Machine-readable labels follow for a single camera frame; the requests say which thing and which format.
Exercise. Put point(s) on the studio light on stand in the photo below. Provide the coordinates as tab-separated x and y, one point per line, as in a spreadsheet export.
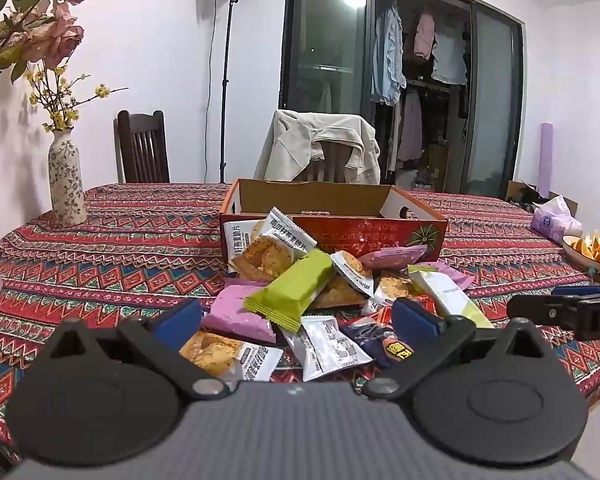
226	60

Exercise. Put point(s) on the pile of snack packets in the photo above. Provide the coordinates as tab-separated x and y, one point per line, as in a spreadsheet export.
290	290

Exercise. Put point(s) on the pink artificial flowers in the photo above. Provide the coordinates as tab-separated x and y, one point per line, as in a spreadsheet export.
55	35

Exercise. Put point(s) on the white hanging top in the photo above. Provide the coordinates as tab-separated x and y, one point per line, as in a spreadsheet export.
450	57

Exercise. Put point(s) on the plate of yellow chips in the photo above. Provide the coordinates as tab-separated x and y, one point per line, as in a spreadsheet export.
590	252

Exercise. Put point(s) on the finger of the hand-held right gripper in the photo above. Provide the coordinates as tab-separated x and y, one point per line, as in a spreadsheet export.
585	289
540	310

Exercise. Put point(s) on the mauve hanging trousers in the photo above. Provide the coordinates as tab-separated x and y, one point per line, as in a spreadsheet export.
410	125

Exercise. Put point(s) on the purple tissue pack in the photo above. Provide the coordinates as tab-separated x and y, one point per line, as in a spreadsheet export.
555	220

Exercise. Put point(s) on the yellow flower branches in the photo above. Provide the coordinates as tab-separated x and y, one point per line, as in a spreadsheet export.
60	105

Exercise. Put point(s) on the brown wooden chair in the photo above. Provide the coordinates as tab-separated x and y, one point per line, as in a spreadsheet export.
332	162

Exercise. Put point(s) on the black sliding glass door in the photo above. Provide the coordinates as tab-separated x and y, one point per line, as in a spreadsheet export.
325	60

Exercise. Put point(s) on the brown cardboard box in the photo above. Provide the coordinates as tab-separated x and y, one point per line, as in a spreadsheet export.
517	191

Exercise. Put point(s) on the dark wooden chair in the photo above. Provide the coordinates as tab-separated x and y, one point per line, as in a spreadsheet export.
142	147

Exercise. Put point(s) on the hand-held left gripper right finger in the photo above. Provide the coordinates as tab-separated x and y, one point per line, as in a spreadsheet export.
415	317

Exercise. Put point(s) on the floral ceramic vase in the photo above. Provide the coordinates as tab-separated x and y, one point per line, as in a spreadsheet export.
67	180

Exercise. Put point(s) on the light blue hanging shirt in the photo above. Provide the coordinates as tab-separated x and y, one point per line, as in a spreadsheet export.
387	55

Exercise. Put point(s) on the pink hanging garment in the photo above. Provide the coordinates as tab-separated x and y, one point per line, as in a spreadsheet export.
424	37

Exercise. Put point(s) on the purple yoga mat roll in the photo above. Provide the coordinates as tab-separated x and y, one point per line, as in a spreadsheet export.
546	160

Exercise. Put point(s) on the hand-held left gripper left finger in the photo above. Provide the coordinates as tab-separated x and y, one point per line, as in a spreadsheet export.
180	317

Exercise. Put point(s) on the orange printed cardboard box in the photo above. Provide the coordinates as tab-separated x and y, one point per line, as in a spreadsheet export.
330	197

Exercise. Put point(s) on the beige jacket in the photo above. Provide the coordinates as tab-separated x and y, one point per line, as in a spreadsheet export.
300	145

